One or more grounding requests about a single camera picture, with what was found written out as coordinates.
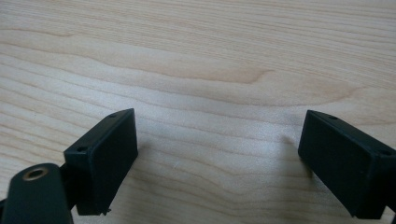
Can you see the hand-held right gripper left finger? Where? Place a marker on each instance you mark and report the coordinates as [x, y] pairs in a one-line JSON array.
[[106, 161]]

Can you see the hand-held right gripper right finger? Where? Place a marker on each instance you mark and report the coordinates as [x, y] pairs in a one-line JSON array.
[[339, 161]]

